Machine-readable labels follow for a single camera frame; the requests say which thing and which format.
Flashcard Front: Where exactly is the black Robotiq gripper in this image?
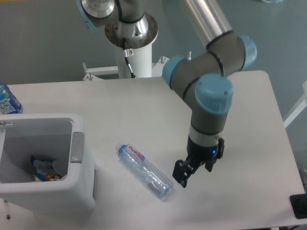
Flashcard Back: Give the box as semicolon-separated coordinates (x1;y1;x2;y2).
172;137;224;188

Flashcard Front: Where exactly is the clear plastic water bottle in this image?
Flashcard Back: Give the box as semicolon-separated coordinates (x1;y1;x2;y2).
116;143;174;199

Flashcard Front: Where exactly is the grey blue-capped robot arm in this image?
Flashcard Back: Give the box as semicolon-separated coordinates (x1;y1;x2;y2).
76;0;257;186

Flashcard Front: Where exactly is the white plastic trash can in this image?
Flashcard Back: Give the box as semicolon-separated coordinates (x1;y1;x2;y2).
0;114;95;213

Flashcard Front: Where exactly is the black device at table edge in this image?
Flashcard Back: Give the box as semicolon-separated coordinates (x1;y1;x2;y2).
290;194;307;219

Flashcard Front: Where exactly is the blue orange snack wrapper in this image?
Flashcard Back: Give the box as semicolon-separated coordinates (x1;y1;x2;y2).
30;155;64;182

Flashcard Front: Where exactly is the blue labelled water bottle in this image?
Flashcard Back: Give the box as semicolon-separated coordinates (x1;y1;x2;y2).
0;82;23;115

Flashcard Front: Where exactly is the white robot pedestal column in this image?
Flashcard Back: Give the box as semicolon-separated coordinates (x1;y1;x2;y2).
115;38;156;79

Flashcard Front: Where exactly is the white frame at right edge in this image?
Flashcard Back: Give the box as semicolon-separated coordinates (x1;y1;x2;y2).
283;81;307;128

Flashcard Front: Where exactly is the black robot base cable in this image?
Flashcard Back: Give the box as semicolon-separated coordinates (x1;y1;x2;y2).
121;37;137;79

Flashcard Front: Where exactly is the white pedestal foot frame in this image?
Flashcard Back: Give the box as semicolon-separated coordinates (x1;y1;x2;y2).
83;56;169;81

